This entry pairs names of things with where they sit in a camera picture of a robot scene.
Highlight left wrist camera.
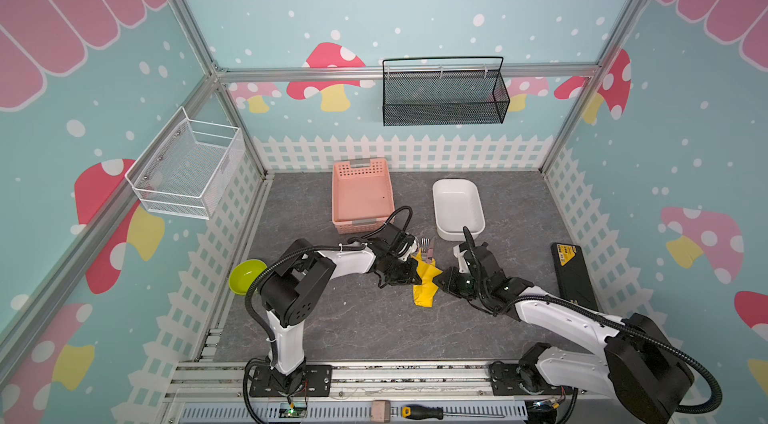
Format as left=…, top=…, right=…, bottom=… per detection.
left=402, top=234, right=420, bottom=256

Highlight white wire mesh basket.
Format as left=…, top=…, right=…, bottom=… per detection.
left=125, top=108, right=245, bottom=220

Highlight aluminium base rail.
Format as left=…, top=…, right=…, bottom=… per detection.
left=161, top=359, right=661, bottom=424

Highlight green plastic bowl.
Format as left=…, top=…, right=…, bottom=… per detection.
left=228, top=259, right=267, bottom=296

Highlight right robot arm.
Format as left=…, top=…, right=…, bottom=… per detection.
left=442, top=228, right=723, bottom=423

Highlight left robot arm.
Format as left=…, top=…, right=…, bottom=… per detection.
left=245, top=223, right=422, bottom=398

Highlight yellow black screwdriver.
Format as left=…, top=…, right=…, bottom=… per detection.
left=401, top=404, right=505, bottom=420

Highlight black box yellow label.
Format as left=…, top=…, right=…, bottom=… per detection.
left=550, top=243, right=599, bottom=311

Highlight yellow paper napkin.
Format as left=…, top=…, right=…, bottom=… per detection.
left=413, top=254, right=442, bottom=308

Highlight fork with teal handle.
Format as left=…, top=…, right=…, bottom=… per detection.
left=420, top=237, right=434, bottom=264

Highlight pink plastic basket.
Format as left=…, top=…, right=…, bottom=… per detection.
left=332, top=158, right=395, bottom=235

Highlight black wire mesh basket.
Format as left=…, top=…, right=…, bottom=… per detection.
left=381, top=56, right=511, bottom=127

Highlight white plastic bin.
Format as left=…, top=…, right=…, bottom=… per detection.
left=432, top=178, right=486, bottom=242

